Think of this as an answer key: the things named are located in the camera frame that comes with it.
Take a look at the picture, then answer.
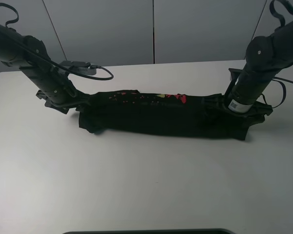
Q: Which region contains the black printed t-shirt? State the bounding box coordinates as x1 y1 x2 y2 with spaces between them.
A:
79 90 264 140

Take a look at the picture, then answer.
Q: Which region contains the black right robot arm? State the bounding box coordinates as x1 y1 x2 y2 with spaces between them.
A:
202 21 293 122

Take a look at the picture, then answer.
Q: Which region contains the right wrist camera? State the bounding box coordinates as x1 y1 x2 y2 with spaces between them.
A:
229 68 242 84

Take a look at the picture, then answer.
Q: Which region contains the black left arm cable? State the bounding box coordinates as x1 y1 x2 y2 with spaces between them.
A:
0 2 114 81

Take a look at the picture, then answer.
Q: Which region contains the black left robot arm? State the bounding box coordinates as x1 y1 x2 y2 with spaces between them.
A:
0 25 90 114

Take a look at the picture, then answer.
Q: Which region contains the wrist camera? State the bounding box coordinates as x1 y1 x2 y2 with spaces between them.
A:
229 68 242 84
59 60 97 76

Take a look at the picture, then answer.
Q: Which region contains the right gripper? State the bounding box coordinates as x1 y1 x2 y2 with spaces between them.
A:
202 94 273 120

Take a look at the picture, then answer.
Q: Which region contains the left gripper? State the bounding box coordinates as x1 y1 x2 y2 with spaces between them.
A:
36 89 90 114

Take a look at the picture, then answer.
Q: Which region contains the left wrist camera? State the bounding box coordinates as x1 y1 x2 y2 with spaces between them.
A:
59 60 97 76

